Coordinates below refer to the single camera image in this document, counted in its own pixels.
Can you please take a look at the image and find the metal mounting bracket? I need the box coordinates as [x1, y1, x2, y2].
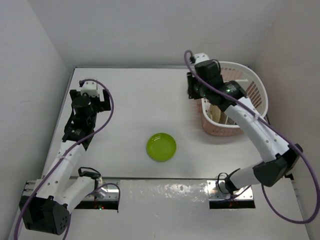
[93, 182, 121, 201]
[206, 179, 254, 202]

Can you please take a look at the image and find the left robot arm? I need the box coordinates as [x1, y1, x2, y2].
[14, 89, 114, 239]

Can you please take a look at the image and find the right metal mounting bracket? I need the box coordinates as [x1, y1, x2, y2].
[206, 179, 254, 202]

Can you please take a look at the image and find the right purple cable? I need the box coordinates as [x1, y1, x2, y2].
[184, 49, 318, 224]

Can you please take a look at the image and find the left metal mounting bracket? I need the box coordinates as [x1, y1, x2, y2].
[93, 182, 121, 201]

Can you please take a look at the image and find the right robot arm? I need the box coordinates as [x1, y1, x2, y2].
[187, 55, 299, 194]

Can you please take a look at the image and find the green red rimmed plate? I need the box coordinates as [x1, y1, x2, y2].
[222, 113, 231, 125]

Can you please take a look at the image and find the purple cable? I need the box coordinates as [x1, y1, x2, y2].
[184, 49, 318, 224]
[13, 78, 121, 240]

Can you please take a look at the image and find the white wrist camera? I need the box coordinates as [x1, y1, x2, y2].
[190, 52, 210, 65]
[80, 81, 99, 98]

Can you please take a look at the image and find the beige plate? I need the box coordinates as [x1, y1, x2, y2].
[208, 104, 222, 123]

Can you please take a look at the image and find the white pink dish rack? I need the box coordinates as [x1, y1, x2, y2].
[196, 61, 269, 137]

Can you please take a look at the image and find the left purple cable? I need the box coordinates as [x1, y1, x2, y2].
[13, 78, 121, 240]

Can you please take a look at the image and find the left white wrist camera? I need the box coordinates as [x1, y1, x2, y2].
[80, 81, 99, 98]

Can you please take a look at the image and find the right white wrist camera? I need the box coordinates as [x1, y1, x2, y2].
[190, 52, 210, 65]

